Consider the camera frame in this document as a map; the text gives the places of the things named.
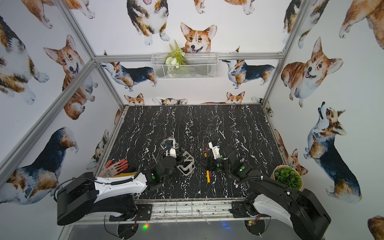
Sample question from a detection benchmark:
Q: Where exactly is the white toothbrush holder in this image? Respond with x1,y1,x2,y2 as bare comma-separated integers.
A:
177,151,195,177

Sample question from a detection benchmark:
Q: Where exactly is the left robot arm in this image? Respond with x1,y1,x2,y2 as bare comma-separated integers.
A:
56,147,191,226

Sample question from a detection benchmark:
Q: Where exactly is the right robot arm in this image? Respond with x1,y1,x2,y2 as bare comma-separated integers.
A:
207,142,331,240

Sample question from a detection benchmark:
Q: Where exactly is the yellow work glove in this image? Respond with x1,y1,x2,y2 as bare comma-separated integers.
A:
114,172,137,178

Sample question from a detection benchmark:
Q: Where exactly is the potted green plant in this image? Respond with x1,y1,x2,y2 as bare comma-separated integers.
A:
271,165,303,191

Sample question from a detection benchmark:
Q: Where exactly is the green fern plant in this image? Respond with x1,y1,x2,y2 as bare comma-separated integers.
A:
165,40,187,78

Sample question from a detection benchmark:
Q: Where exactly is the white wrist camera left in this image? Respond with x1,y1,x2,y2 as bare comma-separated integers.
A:
161,138,177,159

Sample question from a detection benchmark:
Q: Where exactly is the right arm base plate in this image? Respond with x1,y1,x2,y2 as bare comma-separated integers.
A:
229,201,258,218

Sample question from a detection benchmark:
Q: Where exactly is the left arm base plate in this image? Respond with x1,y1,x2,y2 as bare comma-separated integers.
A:
109,204,153,222

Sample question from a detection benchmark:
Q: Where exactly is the white wire basket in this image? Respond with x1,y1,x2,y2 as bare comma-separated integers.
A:
151,54,219,80

